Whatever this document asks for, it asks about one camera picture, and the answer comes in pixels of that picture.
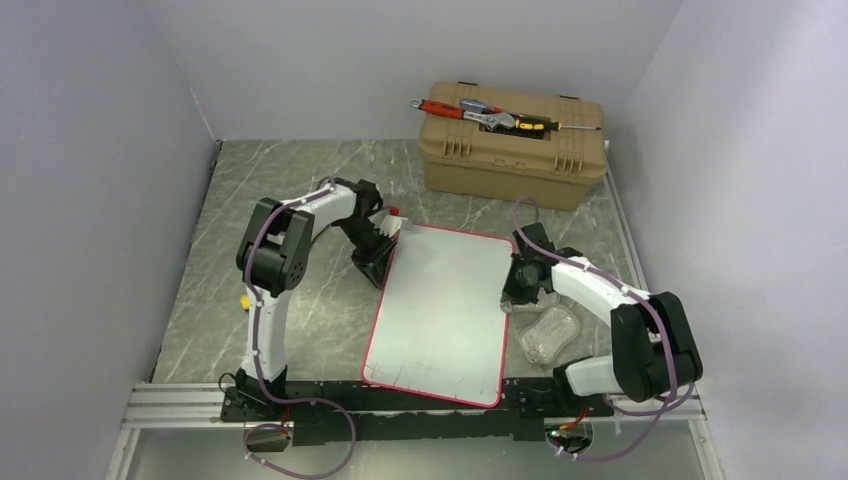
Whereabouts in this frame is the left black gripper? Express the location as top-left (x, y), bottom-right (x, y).
top-left (338, 218), bottom-right (398, 290)

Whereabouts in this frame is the red framed whiteboard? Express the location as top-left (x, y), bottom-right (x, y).
top-left (361, 224), bottom-right (515, 408)

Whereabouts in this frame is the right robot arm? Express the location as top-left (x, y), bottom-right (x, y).
top-left (502, 222), bottom-right (703, 415)

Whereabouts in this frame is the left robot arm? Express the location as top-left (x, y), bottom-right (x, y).
top-left (235, 177), bottom-right (397, 420)

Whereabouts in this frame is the tan plastic toolbox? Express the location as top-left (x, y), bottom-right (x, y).
top-left (418, 81), bottom-right (608, 210)

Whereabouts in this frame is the yellow black screwdriver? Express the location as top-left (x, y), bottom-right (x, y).
top-left (515, 116), bottom-right (601, 132)

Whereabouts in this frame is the blue red screwdriver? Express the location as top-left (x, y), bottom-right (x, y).
top-left (459, 98), bottom-right (503, 114)

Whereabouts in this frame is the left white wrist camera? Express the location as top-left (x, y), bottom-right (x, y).
top-left (379, 206), bottom-right (414, 239)

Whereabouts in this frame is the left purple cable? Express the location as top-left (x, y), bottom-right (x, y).
top-left (243, 174), bottom-right (358, 478)

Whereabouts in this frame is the purple cable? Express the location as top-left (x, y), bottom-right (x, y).
top-left (511, 194), bottom-right (697, 464)
top-left (243, 174), bottom-right (358, 478)

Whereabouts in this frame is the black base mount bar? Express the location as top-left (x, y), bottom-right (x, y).
top-left (220, 377), bottom-right (613, 446)

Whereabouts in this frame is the red handled adjustable wrench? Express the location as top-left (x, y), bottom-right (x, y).
top-left (409, 99), bottom-right (518, 130)

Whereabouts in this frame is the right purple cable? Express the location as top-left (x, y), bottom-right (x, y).
top-left (511, 194), bottom-right (697, 464)

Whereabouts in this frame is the aluminium rail frame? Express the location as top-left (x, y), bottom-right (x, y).
top-left (105, 376), bottom-right (727, 480)

